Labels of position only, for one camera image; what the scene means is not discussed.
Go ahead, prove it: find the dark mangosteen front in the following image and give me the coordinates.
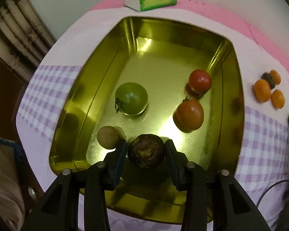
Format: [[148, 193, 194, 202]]
[[127, 134, 165, 169]]

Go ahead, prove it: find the dark mangosteen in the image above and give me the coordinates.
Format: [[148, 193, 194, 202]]
[[127, 134, 165, 169], [261, 72, 276, 90]]

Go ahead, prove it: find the red tomato back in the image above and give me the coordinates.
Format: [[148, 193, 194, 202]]
[[175, 99, 204, 131]]

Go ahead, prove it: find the red tomato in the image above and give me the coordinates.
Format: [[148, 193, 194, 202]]
[[188, 69, 213, 94], [175, 99, 204, 131]]

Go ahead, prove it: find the yellow-orange mandarin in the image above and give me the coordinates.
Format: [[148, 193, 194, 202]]
[[271, 89, 285, 109]]

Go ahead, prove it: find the green tomato front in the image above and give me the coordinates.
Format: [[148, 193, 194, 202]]
[[115, 82, 149, 116]]

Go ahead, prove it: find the small back orange mandarin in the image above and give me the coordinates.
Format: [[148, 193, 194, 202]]
[[269, 70, 281, 85]]

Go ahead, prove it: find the pink purple checked tablecloth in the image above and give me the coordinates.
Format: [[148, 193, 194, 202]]
[[16, 0, 289, 230]]

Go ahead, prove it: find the small brown kiwi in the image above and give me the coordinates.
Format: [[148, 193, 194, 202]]
[[97, 126, 119, 150]]

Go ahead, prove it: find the large orange mandarin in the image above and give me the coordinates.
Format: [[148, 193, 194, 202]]
[[253, 79, 271, 103]]

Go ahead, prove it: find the red tomato front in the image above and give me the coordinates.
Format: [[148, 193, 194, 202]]
[[188, 69, 213, 94]]

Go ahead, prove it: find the red gold toffee tin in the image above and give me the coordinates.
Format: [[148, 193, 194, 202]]
[[48, 16, 245, 225]]

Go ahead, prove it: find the dark mangosteen back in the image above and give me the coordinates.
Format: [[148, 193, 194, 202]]
[[261, 72, 276, 90]]

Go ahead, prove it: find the beige patterned curtain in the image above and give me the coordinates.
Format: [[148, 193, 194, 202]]
[[0, 0, 55, 82]]

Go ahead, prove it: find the black cable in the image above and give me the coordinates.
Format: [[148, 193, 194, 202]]
[[256, 179, 289, 207]]

